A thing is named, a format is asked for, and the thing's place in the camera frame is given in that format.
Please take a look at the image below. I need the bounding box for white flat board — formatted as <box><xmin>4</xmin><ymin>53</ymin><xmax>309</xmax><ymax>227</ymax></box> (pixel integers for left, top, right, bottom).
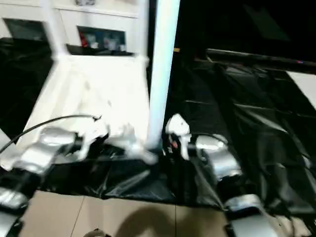
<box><xmin>287</xmin><ymin>71</ymin><xmax>316</xmax><ymax>109</ymax></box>

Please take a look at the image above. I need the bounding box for black backdrop cloth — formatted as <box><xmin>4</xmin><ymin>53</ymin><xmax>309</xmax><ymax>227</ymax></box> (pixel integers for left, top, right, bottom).
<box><xmin>148</xmin><ymin>0</ymin><xmax>316</xmax><ymax>65</ymax></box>

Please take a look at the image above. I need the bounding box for long black bar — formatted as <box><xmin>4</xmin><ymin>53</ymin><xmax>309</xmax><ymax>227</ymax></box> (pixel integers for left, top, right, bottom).
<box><xmin>206</xmin><ymin>48</ymin><xmax>316</xmax><ymax>72</ymax></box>

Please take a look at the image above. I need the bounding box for black robot foot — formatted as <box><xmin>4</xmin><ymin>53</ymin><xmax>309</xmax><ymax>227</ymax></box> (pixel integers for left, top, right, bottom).
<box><xmin>85</xmin><ymin>228</ymin><xmax>112</xmax><ymax>237</ymax></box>

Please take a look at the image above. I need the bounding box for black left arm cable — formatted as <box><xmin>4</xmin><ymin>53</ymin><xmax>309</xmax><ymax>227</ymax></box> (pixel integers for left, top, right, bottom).
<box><xmin>0</xmin><ymin>114</ymin><xmax>103</xmax><ymax>153</ymax></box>

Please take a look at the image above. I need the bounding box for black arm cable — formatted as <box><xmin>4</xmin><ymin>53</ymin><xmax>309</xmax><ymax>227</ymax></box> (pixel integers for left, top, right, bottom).
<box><xmin>190</xmin><ymin>132</ymin><xmax>297</xmax><ymax>223</ymax></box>
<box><xmin>0</xmin><ymin>114</ymin><xmax>103</xmax><ymax>153</ymax></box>

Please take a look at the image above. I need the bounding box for white glass-door cabinet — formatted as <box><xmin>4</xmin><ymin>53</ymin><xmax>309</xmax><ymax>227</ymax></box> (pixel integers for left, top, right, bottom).
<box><xmin>0</xmin><ymin>0</ymin><xmax>139</xmax><ymax>54</ymax></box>

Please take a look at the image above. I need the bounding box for black mat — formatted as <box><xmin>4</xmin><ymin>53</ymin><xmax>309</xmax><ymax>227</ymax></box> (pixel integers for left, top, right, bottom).
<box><xmin>0</xmin><ymin>37</ymin><xmax>316</xmax><ymax>218</ymax></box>

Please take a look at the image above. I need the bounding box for white plastic table leg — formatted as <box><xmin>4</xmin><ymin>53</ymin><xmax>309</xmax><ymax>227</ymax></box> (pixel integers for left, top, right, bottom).
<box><xmin>0</xmin><ymin>128</ymin><xmax>12</xmax><ymax>154</ymax></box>
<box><xmin>135</xmin><ymin>0</ymin><xmax>150</xmax><ymax>62</ymax></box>
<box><xmin>147</xmin><ymin>0</ymin><xmax>181</xmax><ymax>151</ymax></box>
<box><xmin>40</xmin><ymin>0</ymin><xmax>71</xmax><ymax>59</ymax></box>

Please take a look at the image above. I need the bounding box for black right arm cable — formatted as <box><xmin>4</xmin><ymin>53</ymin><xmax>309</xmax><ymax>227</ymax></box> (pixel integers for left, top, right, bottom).
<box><xmin>190</xmin><ymin>132</ymin><xmax>297</xmax><ymax>223</ymax></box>

